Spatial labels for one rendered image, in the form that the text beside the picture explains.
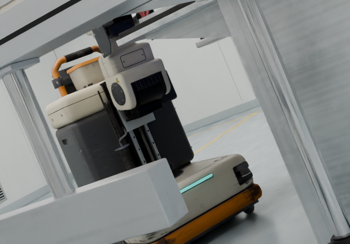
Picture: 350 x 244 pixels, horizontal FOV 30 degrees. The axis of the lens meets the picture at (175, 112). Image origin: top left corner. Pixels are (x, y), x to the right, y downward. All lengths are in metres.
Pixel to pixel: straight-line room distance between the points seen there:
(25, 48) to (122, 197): 0.34
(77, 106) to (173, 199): 1.71
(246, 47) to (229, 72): 6.23
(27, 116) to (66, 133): 1.62
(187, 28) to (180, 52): 6.29
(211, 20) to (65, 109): 1.05
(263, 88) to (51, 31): 0.87
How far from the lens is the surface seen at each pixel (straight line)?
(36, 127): 1.39
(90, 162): 2.93
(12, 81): 1.40
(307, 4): 1.88
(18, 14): 1.30
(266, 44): 1.70
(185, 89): 8.50
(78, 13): 1.21
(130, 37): 2.15
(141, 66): 2.78
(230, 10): 1.96
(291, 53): 1.91
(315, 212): 2.02
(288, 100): 1.70
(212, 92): 8.33
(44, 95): 9.10
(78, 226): 1.37
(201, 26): 2.12
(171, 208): 1.26
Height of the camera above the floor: 0.68
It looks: 3 degrees down
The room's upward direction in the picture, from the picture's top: 23 degrees counter-clockwise
